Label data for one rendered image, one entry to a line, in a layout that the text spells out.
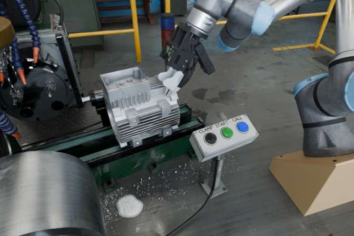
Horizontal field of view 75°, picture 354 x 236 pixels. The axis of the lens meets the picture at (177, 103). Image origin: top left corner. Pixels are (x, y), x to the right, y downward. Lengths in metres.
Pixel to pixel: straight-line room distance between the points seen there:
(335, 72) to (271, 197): 0.42
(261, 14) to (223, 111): 0.60
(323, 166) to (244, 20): 0.42
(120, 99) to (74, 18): 3.13
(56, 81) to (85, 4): 2.84
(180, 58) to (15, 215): 0.46
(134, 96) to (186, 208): 0.38
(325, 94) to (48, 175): 0.67
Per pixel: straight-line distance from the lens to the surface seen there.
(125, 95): 0.66
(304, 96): 0.79
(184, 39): 0.62
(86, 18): 3.73
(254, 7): 0.63
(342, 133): 0.80
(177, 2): 5.31
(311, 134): 0.80
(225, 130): 0.61
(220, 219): 0.78
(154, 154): 0.83
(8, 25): 0.61
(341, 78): 0.70
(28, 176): 0.47
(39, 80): 0.90
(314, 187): 0.77
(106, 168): 0.80
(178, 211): 0.78
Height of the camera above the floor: 1.48
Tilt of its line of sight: 36 degrees down
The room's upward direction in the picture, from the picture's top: straight up
